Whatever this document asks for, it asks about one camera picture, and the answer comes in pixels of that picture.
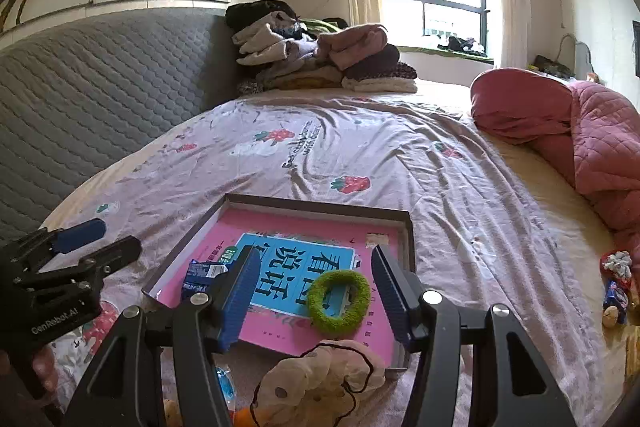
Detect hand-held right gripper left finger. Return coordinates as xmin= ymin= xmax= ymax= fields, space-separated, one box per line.
xmin=60 ymin=247 xmax=263 ymax=427

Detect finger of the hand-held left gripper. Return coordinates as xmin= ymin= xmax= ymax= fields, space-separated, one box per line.
xmin=47 ymin=218 xmax=107 ymax=255
xmin=82 ymin=235 xmax=143 ymax=278

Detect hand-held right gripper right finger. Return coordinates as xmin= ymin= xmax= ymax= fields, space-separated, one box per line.
xmin=370 ymin=244 xmax=576 ymax=427

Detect green fuzzy scrunchie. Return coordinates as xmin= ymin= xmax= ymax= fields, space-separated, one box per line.
xmin=306 ymin=270 xmax=372 ymax=337

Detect grey shallow cardboard box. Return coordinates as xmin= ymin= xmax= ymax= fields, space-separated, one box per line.
xmin=141 ymin=193 xmax=417 ymax=373

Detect cream mesh cloth bag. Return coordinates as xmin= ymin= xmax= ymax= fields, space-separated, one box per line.
xmin=250 ymin=339 xmax=388 ymax=427

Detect blue snack packet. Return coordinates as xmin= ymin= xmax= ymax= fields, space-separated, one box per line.
xmin=181 ymin=258 xmax=236 ymax=300

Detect pink book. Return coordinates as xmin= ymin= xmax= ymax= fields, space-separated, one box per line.
xmin=160 ymin=207 xmax=401 ymax=358

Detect strawberry printed bedsheet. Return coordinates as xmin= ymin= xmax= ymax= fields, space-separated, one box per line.
xmin=37 ymin=94 xmax=621 ymax=427

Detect grey quilted headboard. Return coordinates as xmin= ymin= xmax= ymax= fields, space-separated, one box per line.
xmin=0 ymin=7 xmax=241 ymax=248

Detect cream mattress sheet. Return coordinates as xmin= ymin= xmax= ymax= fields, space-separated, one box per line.
xmin=415 ymin=79 xmax=640 ymax=408

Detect small colourful toy figure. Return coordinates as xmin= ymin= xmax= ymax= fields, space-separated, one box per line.
xmin=602 ymin=279 xmax=631 ymax=328

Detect pile of folded clothes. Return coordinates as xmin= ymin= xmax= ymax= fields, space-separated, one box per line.
xmin=225 ymin=0 xmax=418 ymax=95

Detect pink quilt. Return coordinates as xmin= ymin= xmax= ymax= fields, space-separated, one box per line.
xmin=470 ymin=67 xmax=640 ymax=278

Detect dark clothes on sill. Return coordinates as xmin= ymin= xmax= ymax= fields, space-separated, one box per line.
xmin=440 ymin=36 xmax=488 ymax=56

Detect white chair back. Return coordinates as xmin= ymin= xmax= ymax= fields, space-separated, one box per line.
xmin=557 ymin=34 xmax=598 ymax=82

